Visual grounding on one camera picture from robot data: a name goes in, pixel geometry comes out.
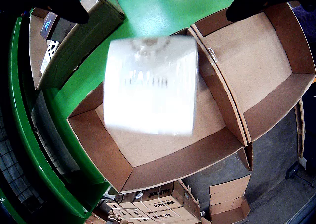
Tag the white d'Alba carton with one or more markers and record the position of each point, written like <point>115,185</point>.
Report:
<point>150,90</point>

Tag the divided cardboard box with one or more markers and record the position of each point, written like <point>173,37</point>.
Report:
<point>247,68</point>

